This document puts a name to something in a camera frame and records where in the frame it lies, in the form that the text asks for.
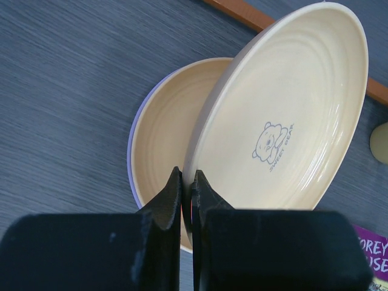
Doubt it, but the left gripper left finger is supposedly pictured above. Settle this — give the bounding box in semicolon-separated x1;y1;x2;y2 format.
1;168;182;290

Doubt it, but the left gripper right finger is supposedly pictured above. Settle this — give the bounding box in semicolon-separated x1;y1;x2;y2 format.
192;171;373;290

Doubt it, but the purple plate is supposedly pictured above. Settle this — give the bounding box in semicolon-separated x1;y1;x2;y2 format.
126;74;171;209

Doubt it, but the yellow plate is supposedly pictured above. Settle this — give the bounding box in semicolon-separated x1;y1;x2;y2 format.
130;57;235;252
183;1;369;248

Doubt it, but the orange wooden shelf rack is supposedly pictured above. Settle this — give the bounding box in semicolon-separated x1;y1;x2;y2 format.
208;1;387;105

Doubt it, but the purple treehouse book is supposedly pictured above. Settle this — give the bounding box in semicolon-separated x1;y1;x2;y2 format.
354;226;388;290

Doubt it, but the yellow mug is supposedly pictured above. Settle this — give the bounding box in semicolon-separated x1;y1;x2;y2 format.
369;122;388;165

